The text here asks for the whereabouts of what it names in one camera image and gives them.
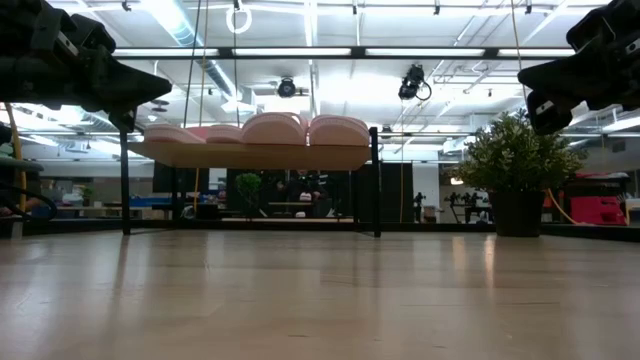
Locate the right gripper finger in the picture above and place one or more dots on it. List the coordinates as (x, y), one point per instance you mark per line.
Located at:
(560, 77)
(550, 120)

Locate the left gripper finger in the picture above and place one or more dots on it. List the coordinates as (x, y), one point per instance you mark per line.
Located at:
(123, 120)
(125, 87)

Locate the pink foam slide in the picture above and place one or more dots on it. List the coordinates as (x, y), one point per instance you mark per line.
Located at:
(167, 134)
(225, 135)
(337, 132)
(272, 131)

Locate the wooden shelf with black legs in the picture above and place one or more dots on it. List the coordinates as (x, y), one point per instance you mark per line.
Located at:
(250, 157)

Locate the green potted plant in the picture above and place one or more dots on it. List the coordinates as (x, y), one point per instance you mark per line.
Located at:
(515, 155)

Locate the red cart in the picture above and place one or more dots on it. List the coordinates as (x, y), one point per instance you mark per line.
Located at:
(597, 210)

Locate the dark grey desk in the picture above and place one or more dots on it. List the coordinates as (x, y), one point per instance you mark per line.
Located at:
(20, 165)

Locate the small background plant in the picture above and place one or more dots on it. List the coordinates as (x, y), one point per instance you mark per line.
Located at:
(248, 182)

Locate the round black ceiling device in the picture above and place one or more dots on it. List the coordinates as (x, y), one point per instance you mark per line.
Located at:
(287, 88)

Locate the person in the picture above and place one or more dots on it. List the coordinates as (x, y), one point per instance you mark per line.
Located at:
(305, 182)

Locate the black hanging camera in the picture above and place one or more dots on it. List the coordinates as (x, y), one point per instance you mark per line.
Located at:
(411, 82)

